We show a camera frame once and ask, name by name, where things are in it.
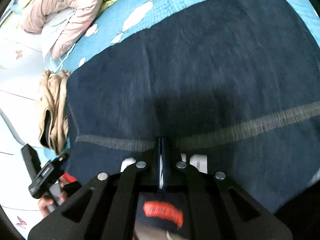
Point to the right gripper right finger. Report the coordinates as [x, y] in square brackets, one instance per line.
[217, 208]

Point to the person left hand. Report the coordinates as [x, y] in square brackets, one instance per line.
[57, 196]

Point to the red orange garment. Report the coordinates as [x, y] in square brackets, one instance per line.
[165, 211]

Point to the tan folded trousers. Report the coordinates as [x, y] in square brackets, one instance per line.
[53, 122]

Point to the white pillow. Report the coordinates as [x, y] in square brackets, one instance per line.
[55, 22]

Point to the pink quilt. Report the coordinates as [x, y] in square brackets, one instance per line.
[78, 15]

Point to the teal quilted mattress cover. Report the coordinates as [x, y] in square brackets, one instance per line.
[128, 17]

